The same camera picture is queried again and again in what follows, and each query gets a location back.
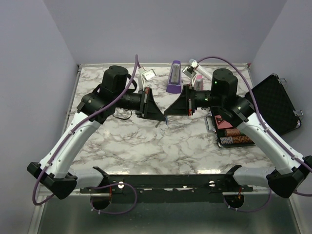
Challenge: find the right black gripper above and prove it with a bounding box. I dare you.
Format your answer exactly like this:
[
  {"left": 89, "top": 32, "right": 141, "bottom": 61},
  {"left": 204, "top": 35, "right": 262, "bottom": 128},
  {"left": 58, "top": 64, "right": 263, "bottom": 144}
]
[{"left": 164, "top": 84, "right": 224, "bottom": 116}]

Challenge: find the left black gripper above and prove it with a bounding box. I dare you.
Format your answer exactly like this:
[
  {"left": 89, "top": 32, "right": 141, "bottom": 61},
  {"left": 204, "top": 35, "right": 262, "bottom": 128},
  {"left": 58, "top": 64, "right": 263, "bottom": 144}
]
[{"left": 114, "top": 87, "right": 167, "bottom": 121}]

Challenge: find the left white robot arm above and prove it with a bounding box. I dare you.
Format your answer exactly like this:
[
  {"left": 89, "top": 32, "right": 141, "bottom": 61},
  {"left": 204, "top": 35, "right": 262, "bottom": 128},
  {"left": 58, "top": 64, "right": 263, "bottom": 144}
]
[{"left": 27, "top": 65, "right": 166, "bottom": 199}]

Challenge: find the purple metronome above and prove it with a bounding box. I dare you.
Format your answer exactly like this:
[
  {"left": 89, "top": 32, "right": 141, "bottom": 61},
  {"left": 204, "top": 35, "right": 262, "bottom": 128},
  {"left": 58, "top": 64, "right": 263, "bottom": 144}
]
[{"left": 166, "top": 60, "right": 182, "bottom": 94}]

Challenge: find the pink metronome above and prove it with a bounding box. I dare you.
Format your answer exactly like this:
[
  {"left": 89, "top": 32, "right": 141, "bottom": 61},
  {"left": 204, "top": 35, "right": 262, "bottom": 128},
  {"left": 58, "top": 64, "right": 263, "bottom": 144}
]
[{"left": 192, "top": 75, "right": 204, "bottom": 91}]

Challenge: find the red playing card deck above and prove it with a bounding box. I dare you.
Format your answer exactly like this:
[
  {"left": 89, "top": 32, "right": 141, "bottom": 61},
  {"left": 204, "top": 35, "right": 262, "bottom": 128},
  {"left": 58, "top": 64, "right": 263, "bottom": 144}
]
[{"left": 214, "top": 115, "right": 233, "bottom": 129}]

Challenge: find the white toy microphone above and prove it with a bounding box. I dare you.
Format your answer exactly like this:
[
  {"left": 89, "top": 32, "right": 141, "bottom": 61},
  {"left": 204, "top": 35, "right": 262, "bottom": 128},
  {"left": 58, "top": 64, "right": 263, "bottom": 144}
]
[{"left": 189, "top": 59, "right": 213, "bottom": 80}]

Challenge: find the orange poker chip roll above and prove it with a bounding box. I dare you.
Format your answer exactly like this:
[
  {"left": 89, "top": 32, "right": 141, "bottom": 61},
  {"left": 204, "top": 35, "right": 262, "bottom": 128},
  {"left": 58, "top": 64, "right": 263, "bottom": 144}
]
[{"left": 224, "top": 129, "right": 241, "bottom": 137}]

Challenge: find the blue orange chip roll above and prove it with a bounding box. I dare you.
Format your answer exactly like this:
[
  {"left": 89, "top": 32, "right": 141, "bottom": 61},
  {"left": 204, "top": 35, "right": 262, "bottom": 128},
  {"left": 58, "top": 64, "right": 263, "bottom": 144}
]
[{"left": 220, "top": 136, "right": 253, "bottom": 145}]

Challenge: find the black poker chip case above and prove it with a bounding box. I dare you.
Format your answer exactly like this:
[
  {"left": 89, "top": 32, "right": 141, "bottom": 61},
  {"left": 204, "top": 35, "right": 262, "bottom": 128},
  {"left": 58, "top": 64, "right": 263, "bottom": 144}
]
[{"left": 208, "top": 74, "right": 302, "bottom": 148}]

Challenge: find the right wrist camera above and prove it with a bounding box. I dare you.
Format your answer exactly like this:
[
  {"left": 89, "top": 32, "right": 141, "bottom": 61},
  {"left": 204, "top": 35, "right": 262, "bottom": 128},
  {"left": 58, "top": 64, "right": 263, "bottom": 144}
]
[{"left": 182, "top": 65, "right": 196, "bottom": 86}]

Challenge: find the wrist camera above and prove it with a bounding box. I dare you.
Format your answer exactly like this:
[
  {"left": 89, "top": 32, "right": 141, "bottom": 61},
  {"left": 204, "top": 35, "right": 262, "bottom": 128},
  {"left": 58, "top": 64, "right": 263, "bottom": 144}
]
[
  {"left": 182, "top": 65, "right": 196, "bottom": 86},
  {"left": 138, "top": 67, "right": 156, "bottom": 90}
]

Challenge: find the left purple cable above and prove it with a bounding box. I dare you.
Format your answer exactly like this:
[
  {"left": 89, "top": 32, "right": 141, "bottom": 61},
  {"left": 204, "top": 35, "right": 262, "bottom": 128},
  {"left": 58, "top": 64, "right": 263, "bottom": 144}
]
[{"left": 31, "top": 54, "right": 144, "bottom": 206}]

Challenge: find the purple cable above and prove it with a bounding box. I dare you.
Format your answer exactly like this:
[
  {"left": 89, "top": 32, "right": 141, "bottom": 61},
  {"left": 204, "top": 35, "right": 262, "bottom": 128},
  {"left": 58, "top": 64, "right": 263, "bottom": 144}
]
[
  {"left": 197, "top": 56, "right": 312, "bottom": 197},
  {"left": 31, "top": 54, "right": 144, "bottom": 206}
]

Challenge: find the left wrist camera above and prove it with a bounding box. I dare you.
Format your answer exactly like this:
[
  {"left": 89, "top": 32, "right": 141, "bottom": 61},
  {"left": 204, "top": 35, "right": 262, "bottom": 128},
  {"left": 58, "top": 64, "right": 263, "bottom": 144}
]
[{"left": 138, "top": 67, "right": 156, "bottom": 90}]

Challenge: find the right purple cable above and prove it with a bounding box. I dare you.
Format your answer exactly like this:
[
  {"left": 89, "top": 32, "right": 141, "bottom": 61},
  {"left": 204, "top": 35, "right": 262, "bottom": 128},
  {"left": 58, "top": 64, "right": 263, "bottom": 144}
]
[{"left": 197, "top": 56, "right": 312, "bottom": 197}]

